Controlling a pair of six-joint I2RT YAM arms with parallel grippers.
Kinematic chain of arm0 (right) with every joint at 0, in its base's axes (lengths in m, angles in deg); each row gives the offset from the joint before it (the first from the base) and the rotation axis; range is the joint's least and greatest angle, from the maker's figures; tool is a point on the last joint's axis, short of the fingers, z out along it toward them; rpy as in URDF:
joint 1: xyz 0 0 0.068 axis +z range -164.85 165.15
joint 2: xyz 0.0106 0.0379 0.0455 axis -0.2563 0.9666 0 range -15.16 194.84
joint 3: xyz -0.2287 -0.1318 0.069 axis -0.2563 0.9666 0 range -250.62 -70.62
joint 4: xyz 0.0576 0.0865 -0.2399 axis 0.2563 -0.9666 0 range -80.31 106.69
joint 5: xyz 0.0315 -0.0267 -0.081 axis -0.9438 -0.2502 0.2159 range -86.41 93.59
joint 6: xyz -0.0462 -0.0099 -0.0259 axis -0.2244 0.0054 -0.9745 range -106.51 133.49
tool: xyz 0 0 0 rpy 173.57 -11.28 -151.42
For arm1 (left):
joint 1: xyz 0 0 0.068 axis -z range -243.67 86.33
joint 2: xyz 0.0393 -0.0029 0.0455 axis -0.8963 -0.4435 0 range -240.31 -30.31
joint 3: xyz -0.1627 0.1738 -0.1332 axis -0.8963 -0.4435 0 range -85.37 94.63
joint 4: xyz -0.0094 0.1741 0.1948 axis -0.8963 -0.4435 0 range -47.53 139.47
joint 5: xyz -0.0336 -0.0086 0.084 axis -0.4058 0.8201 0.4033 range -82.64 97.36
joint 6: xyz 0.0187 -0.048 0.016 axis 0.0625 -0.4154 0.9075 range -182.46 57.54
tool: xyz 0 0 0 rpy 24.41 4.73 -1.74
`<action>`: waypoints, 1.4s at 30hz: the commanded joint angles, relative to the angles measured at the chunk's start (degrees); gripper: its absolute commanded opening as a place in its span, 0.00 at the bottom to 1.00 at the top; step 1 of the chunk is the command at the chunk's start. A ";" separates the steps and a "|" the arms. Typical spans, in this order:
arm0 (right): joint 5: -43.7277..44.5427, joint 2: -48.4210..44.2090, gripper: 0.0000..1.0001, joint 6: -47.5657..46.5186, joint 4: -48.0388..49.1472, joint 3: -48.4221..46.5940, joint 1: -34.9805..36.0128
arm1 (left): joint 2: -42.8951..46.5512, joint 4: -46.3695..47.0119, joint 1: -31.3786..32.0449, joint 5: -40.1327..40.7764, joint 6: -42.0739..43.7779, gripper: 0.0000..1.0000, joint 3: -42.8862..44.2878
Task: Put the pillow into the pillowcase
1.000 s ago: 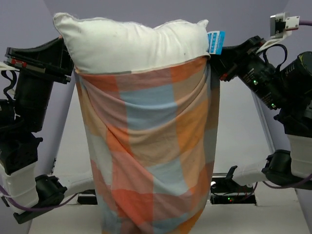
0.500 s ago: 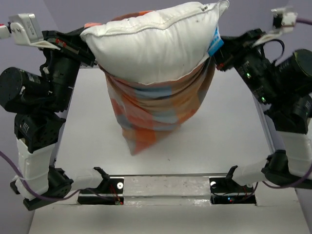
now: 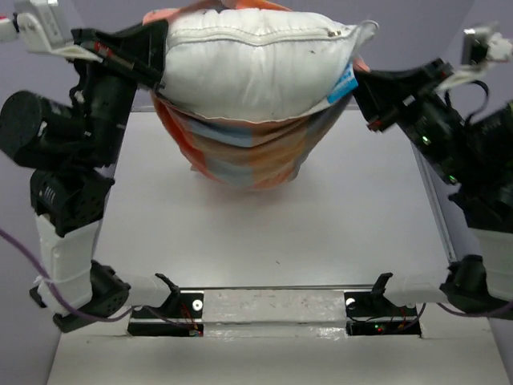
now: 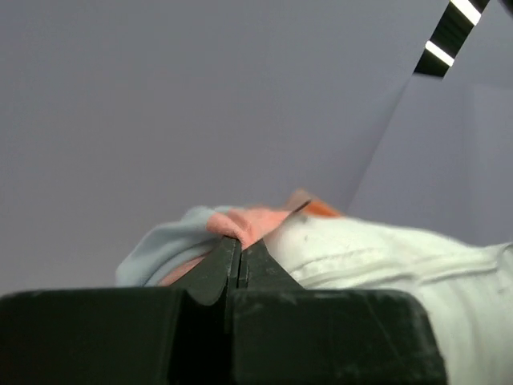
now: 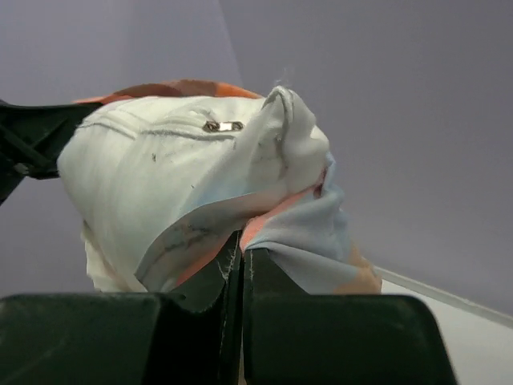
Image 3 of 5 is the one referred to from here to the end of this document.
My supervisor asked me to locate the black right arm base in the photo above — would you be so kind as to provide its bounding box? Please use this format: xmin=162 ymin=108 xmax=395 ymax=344
xmin=344 ymin=291 xmax=426 ymax=337

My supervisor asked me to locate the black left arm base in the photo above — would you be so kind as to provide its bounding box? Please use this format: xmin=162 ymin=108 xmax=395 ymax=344
xmin=127 ymin=282 xmax=204 ymax=337

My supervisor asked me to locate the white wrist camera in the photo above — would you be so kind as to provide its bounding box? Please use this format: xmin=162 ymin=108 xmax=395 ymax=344
xmin=436 ymin=22 xmax=512 ymax=92
xmin=1 ymin=1 xmax=103 ymax=63

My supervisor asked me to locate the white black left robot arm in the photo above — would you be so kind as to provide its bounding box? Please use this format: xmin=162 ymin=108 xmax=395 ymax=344
xmin=1 ymin=20 xmax=180 ymax=333

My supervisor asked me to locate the blue white pillow label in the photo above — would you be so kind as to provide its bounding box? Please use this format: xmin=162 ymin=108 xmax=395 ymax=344
xmin=326 ymin=63 xmax=358 ymax=104

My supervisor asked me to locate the multicolour checked pillowcase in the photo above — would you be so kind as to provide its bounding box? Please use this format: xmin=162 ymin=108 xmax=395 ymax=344
xmin=143 ymin=1 xmax=366 ymax=189

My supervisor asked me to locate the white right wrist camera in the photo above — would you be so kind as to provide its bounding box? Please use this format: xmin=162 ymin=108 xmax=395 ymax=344
xmin=436 ymin=22 xmax=512 ymax=92

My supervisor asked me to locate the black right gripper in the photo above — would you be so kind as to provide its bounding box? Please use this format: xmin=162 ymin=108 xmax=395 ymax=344
xmin=339 ymin=51 xmax=473 ymax=180

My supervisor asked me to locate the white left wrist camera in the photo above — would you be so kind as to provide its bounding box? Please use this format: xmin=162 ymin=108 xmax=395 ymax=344
xmin=1 ymin=1 xmax=103 ymax=63

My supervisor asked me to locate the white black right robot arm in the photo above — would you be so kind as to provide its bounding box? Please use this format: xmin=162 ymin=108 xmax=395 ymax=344
xmin=353 ymin=59 xmax=512 ymax=320

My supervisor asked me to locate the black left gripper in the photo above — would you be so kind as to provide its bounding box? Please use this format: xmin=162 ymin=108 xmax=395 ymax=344
xmin=66 ymin=18 xmax=172 ymax=166

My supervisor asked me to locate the white pillow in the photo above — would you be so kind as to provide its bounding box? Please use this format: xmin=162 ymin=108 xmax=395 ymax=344
xmin=160 ymin=9 xmax=378 ymax=123

